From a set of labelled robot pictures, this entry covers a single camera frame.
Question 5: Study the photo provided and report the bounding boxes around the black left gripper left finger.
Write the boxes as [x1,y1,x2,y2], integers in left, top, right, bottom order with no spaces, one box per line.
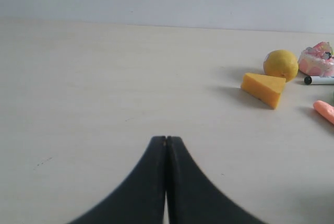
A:
[72,136,166,224]

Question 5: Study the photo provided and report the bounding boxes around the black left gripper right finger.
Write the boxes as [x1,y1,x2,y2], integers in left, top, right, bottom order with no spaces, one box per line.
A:
[166,136,263,224]

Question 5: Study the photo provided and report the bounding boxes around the pink piece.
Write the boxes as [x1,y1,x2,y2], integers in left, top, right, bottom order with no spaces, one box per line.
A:
[313,100,334,124]

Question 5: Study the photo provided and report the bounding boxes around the orange cheese wedge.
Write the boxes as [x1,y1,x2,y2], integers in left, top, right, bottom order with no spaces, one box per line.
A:
[241,73,286,109]

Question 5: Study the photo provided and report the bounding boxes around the yellow lemon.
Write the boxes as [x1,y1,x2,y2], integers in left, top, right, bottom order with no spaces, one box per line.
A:
[263,50,299,82]

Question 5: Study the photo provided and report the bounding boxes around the black white marker pen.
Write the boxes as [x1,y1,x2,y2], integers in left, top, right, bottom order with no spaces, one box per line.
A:
[304,76,334,85]

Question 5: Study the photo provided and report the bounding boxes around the pink toy cake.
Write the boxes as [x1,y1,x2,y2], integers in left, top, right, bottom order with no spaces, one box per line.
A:
[298,42,333,76]

